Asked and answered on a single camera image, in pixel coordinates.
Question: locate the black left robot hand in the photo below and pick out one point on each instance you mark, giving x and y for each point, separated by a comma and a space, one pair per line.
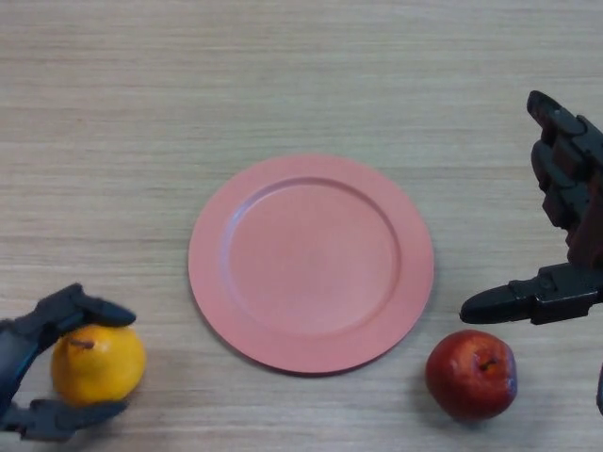
28, 329

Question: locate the red apple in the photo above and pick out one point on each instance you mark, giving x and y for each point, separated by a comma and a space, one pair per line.
471, 374

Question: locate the yellow pear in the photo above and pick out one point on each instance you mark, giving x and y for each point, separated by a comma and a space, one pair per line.
99, 367

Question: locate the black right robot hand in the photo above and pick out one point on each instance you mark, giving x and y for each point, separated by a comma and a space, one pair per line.
570, 278

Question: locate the pink round plate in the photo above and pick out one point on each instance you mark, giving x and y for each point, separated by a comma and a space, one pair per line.
311, 263

